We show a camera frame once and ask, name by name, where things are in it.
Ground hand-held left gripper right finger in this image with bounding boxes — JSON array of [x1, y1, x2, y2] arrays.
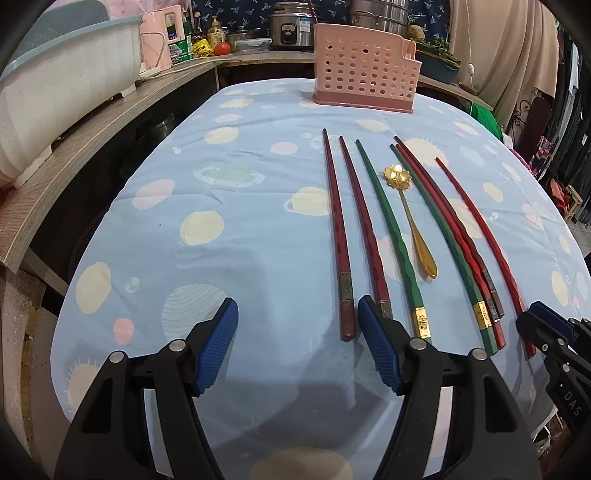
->
[[358, 295, 541, 480]]

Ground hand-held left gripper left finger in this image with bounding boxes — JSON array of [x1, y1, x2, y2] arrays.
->
[[54, 298, 240, 480]]

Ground green chopstick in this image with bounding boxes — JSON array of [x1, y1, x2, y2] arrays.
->
[[389, 143, 499, 356], [355, 139, 433, 346]]

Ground dark red chopstick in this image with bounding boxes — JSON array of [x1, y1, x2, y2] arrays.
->
[[322, 128, 358, 342], [339, 135, 394, 321], [394, 136, 505, 321]]

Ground gold flower spoon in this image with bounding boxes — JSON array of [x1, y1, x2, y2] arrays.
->
[[382, 162, 438, 280]]

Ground pink perforated utensil basket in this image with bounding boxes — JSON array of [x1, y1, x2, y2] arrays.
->
[[311, 22, 417, 114]]

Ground light blue printed tablecloth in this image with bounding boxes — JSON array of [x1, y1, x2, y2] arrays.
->
[[50, 78, 591, 480]]

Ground pink floral cloth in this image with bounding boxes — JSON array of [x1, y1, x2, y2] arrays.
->
[[529, 134, 561, 181]]

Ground hanging dark clothes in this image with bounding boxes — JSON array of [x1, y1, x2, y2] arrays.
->
[[549, 18, 591, 195]]

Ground green bag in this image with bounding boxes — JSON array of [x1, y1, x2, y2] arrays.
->
[[466, 99, 504, 139]]

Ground blue plastic basin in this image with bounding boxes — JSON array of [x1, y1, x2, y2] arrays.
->
[[418, 53, 461, 85]]

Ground beige curtain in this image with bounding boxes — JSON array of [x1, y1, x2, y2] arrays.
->
[[448, 0, 573, 134]]

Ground white power strip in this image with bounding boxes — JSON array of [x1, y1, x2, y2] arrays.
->
[[139, 65, 176, 84]]

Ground white plastic tub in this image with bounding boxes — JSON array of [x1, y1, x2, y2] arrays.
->
[[0, 0, 144, 190]]

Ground green leafy vegetables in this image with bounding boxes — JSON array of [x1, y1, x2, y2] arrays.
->
[[413, 37, 462, 65]]

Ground green labelled container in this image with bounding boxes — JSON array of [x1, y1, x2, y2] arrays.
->
[[168, 34, 194, 63]]

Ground small steel pot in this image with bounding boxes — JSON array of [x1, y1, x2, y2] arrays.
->
[[226, 25, 269, 44]]

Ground yellow pump bottle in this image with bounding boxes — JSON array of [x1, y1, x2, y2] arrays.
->
[[207, 16, 227, 47]]

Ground pink countertop appliance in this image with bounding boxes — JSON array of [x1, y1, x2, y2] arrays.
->
[[139, 4, 183, 72]]

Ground steel rice cooker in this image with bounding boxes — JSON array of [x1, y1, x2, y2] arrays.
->
[[268, 2, 319, 51]]

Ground stacked steel steamer pot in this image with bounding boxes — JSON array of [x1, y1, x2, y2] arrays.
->
[[347, 0, 409, 28]]

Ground dark blue printed cloth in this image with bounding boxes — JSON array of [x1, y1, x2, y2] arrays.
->
[[189, 0, 451, 42]]

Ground white cord with switch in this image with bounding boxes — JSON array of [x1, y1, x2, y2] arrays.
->
[[462, 0, 481, 95]]

